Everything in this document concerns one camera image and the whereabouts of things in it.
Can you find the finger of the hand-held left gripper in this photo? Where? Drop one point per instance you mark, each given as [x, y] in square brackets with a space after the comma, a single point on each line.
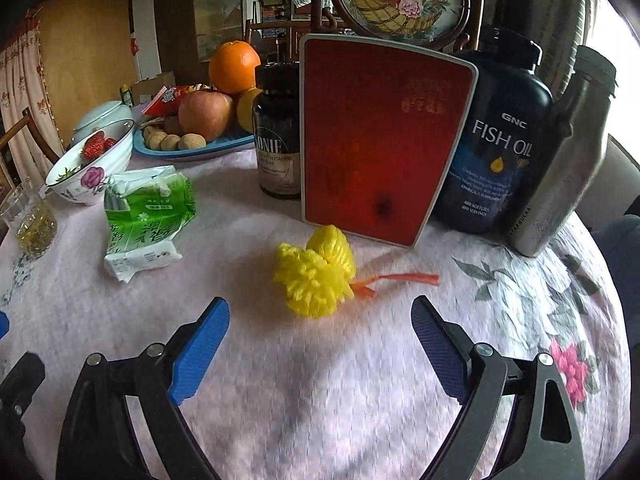
[2, 326]
[20, 385]

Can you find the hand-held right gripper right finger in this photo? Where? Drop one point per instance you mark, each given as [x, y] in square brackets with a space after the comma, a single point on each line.
[440, 355]

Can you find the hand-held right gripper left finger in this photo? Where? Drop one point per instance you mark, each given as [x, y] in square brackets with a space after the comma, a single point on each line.
[200, 355]

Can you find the yellow knitted toy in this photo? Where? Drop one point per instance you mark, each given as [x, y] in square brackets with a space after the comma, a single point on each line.
[315, 275]

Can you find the glass cup with tea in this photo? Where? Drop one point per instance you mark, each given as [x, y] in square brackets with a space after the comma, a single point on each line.
[35, 225]

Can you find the green tissue pack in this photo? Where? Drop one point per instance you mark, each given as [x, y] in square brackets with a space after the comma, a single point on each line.
[145, 210]

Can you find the white floral bowl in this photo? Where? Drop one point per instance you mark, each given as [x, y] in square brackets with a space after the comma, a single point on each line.
[95, 180]

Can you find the strawberry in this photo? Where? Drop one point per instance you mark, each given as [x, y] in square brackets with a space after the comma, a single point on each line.
[109, 142]
[93, 148]

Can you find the blue fruit plate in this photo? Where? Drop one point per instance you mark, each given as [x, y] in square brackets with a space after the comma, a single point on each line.
[220, 147]

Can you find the curved wooden armchair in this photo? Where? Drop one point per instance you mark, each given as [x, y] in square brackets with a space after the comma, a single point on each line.
[30, 119]

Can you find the dark blue pill bottle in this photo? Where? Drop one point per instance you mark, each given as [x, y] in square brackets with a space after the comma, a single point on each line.
[500, 150]

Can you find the walnut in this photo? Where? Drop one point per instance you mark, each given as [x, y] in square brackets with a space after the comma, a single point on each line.
[156, 140]
[170, 142]
[192, 141]

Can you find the dark supplement bottle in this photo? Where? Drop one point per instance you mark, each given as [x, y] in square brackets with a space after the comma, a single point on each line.
[275, 150]

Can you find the red flat box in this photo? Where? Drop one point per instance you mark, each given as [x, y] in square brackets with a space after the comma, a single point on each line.
[375, 135]

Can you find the pale green lidded pot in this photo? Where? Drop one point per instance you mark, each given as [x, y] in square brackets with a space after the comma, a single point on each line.
[97, 115]

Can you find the steel water bottle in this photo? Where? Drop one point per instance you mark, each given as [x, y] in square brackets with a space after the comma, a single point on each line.
[565, 160]

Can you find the red apple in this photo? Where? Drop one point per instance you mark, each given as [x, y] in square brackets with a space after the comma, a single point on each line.
[205, 116]

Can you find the yellow apple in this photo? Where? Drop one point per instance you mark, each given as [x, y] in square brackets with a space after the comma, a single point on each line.
[247, 110]

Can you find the white red floral curtain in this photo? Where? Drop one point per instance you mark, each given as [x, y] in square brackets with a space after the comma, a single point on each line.
[20, 70]

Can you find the red snack packet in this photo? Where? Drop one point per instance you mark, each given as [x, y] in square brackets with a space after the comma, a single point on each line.
[167, 100]

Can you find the small green bottle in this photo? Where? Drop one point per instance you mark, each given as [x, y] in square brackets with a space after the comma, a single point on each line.
[125, 96]

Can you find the cardboard box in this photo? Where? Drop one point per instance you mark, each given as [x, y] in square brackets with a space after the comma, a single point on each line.
[160, 82]

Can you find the orange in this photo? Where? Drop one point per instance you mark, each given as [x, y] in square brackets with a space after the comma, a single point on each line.
[234, 67]

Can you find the wooden door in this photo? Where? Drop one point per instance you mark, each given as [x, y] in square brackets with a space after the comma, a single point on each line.
[85, 45]

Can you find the window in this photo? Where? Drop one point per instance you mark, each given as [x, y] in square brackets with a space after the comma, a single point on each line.
[620, 85]

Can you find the carved wooden chair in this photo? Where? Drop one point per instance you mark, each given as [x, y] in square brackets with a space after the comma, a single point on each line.
[272, 24]

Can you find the tall glass-door wooden cabinet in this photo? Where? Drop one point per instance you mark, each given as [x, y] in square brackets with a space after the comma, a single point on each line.
[175, 10]

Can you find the round embroidered table screen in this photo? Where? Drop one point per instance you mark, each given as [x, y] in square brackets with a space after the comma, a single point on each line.
[395, 0]

